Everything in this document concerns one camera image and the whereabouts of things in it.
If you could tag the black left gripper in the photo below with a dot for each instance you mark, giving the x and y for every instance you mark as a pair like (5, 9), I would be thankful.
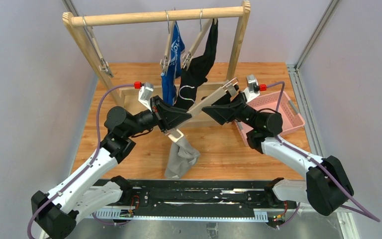
(157, 111)

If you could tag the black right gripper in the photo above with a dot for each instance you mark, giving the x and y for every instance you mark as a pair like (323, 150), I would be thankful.
(238, 105)

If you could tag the wooden hanger of grey underwear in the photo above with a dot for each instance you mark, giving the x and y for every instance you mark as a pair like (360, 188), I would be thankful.
(227, 87)

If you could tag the blue white underwear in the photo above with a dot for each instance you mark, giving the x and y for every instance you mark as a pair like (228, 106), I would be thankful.
(174, 69)

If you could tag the grey underwear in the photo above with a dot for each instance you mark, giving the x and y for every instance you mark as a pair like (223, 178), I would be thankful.
(182, 157)

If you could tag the wooden hanger of blue underwear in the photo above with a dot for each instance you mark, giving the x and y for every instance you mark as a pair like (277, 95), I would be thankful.
(167, 53)

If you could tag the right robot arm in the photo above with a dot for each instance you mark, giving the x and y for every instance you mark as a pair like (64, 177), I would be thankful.
(326, 185)

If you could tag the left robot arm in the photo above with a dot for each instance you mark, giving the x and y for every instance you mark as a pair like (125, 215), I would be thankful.
(59, 210)

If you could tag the black underwear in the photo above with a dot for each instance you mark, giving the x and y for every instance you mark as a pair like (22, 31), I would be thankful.
(196, 73)

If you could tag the wooden hanger of black underwear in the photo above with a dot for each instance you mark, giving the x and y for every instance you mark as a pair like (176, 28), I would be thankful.
(203, 30)

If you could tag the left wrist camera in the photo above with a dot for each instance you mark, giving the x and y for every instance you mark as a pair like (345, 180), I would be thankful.
(145, 93)

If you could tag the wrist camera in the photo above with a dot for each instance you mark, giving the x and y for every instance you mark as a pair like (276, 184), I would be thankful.
(145, 93)
(253, 88)

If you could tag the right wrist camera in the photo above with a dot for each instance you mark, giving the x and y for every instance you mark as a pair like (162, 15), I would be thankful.
(253, 88)

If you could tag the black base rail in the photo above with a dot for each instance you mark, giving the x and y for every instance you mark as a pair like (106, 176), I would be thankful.
(119, 201)

